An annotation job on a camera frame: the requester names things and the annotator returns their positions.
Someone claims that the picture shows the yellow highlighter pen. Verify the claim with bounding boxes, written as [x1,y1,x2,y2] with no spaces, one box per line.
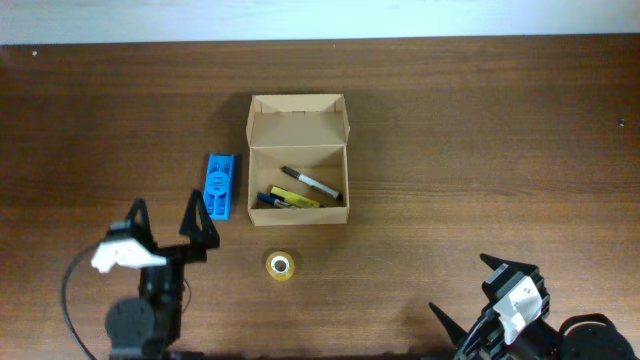
[270,186,323,208]

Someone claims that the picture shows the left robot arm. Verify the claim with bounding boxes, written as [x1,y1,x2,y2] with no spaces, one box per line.
[92,190,220,359]

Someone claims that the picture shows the black whiteboard marker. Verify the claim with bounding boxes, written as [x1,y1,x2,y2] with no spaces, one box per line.
[280,166,344,201]

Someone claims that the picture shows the right black cable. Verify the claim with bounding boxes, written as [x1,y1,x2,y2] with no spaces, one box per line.
[457,319,491,360]

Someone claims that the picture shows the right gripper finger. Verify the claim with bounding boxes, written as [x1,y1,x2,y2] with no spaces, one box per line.
[480,253,539,275]
[429,302,467,348]

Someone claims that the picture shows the clear adhesive tape roll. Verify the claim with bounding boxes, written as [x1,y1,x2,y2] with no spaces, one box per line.
[265,251,295,282]

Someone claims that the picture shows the blue plastic case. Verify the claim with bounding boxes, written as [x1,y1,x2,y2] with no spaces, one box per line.
[203,154,236,221]

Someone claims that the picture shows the blue whiteboard marker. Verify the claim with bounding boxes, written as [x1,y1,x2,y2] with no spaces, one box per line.
[257,192,296,209]

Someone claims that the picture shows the brown cardboard box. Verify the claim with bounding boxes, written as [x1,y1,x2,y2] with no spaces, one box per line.
[246,94,350,227]

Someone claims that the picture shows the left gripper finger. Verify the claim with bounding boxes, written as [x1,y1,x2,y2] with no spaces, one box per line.
[179,190,220,250]
[125,198,156,250]

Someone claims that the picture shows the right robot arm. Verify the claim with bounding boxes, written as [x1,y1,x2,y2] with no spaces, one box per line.
[429,253,638,360]

